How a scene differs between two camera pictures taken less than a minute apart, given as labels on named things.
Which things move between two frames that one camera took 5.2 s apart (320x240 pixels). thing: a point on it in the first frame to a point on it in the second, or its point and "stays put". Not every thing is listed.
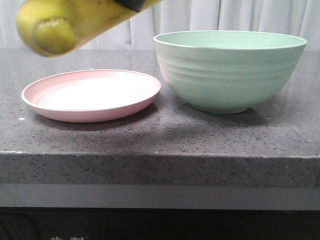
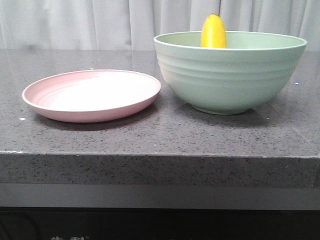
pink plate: [88, 96] stays put
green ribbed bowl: [227, 71] stays put
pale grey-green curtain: [299, 18] stays put
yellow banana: [48, 27] to [213, 33]
